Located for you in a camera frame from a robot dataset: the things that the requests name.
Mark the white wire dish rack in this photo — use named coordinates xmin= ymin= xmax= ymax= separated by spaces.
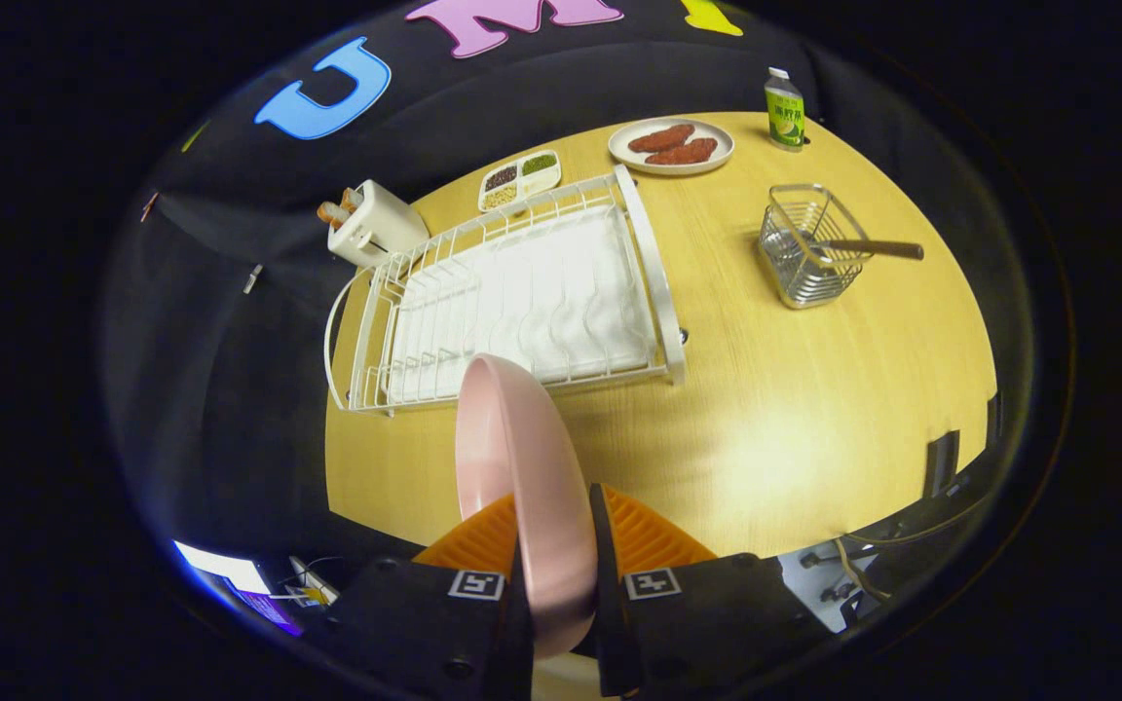
xmin=324 ymin=164 xmax=689 ymax=415

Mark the black backdrop cloth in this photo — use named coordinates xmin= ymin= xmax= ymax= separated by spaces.
xmin=101 ymin=0 xmax=825 ymax=575

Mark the brown meat piece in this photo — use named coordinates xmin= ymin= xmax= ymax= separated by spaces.
xmin=645 ymin=137 xmax=719 ymax=166
xmin=628 ymin=124 xmax=696 ymax=154

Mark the computer monitor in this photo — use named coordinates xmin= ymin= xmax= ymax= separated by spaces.
xmin=174 ymin=540 xmax=304 ymax=636

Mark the white toaster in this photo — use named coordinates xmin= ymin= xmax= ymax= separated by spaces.
xmin=327 ymin=180 xmax=430 ymax=269

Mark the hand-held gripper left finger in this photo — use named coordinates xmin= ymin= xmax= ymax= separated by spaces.
xmin=327 ymin=492 xmax=535 ymax=701

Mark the green label drink bottle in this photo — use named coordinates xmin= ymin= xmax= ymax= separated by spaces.
xmin=764 ymin=66 xmax=807 ymax=152

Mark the dark-handled metal spoon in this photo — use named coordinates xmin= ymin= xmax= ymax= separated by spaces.
xmin=795 ymin=234 xmax=924 ymax=262

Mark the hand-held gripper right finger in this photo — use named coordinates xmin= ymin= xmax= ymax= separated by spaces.
xmin=588 ymin=484 xmax=830 ymax=700

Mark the metal wire basket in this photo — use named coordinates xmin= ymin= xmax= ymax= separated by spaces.
xmin=758 ymin=183 xmax=874 ymax=311

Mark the white divided dish with beans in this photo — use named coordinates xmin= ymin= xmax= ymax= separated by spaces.
xmin=478 ymin=149 xmax=562 ymax=213

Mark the white electronic device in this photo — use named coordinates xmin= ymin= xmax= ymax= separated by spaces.
xmin=286 ymin=555 xmax=340 ymax=607

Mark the pink plate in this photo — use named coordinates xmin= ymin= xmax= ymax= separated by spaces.
xmin=454 ymin=353 xmax=599 ymax=659

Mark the white round plate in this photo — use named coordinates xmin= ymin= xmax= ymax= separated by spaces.
xmin=608 ymin=117 xmax=735 ymax=176

